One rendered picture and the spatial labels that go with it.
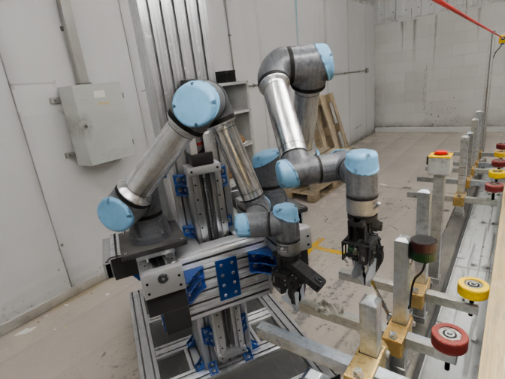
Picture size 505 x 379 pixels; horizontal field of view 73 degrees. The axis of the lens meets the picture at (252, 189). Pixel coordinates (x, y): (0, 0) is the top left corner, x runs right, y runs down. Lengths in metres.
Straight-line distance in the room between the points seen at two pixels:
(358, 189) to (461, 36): 7.88
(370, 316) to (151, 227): 0.79
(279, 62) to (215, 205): 0.63
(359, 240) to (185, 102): 0.56
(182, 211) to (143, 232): 0.26
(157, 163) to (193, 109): 0.20
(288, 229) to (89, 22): 2.66
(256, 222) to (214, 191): 0.41
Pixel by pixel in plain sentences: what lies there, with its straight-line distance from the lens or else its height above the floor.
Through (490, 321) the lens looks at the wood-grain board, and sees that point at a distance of 1.11.
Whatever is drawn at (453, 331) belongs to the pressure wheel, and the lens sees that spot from 1.04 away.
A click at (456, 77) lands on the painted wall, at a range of 8.62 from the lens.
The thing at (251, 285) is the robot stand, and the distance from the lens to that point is 1.48.
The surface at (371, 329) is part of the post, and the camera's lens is 0.79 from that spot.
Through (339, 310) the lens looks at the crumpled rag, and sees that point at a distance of 1.11.
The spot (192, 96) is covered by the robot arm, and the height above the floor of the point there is 1.52.
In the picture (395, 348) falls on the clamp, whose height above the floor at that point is 0.85.
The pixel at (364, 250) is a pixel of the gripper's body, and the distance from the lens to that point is 0.87.
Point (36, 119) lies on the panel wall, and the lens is 3.00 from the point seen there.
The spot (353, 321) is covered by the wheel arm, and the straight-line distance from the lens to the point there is 1.09.
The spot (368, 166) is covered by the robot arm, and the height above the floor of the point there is 1.33.
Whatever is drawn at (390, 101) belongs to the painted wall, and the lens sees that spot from 8.92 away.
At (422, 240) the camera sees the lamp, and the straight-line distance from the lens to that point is 0.95.
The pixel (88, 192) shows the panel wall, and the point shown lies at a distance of 3.18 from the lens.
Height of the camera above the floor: 1.54
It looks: 18 degrees down
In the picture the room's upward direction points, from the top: 6 degrees counter-clockwise
